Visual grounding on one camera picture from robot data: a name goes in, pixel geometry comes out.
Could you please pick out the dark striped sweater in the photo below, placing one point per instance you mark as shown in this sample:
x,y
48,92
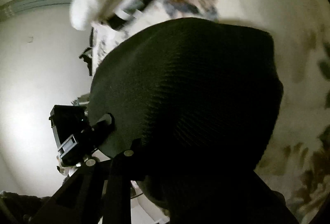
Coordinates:
x,y
185,79

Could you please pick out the grey green curtain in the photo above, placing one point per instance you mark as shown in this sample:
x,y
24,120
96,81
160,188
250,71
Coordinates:
x,y
38,2

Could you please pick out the bed with floral sheet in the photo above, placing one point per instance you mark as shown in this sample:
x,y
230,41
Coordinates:
x,y
283,20

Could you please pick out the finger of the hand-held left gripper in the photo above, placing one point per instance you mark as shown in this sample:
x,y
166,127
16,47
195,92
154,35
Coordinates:
x,y
104,122

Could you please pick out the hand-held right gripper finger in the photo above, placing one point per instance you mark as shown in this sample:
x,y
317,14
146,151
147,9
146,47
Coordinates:
x,y
123,162

